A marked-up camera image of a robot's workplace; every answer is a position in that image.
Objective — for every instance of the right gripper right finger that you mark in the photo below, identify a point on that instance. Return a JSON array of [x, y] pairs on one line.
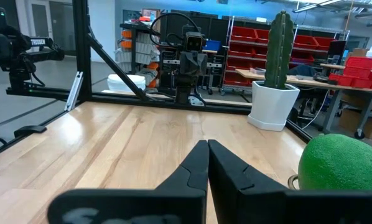
[[267, 205]]

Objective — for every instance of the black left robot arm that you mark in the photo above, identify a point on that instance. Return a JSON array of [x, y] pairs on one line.
[[186, 88]]

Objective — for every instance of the black desk monitor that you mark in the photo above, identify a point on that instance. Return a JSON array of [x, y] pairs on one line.
[[336, 51]]

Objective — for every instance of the wooden workbench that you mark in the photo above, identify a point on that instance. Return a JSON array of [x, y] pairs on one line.
[[310, 82]]

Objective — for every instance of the silver mounting plate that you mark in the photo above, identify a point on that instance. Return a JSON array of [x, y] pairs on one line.
[[196, 101]]

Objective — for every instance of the black distant robot arm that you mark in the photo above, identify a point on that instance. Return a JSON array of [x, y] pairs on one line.
[[15, 49]]

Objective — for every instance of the shelf with orange white parts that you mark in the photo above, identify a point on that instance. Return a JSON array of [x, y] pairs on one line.
[[142, 49]]

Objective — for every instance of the white stacked buckets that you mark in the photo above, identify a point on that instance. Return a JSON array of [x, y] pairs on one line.
[[127, 82]]

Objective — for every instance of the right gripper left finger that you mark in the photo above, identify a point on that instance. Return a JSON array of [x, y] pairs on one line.
[[161, 202]]

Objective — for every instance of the large green lime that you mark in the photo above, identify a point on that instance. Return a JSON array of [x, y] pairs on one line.
[[341, 161]]

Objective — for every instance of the green cactus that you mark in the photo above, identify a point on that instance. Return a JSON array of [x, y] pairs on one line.
[[279, 49]]

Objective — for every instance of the silver aluminium bracket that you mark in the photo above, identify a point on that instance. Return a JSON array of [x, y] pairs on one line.
[[74, 90]]

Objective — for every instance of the red bin shelving rack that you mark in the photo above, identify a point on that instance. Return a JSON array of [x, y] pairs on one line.
[[245, 56]]

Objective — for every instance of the black equipment cabinet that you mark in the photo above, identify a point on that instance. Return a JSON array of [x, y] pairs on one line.
[[173, 71]]

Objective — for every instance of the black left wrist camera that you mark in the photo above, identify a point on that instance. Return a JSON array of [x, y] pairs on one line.
[[194, 42]]

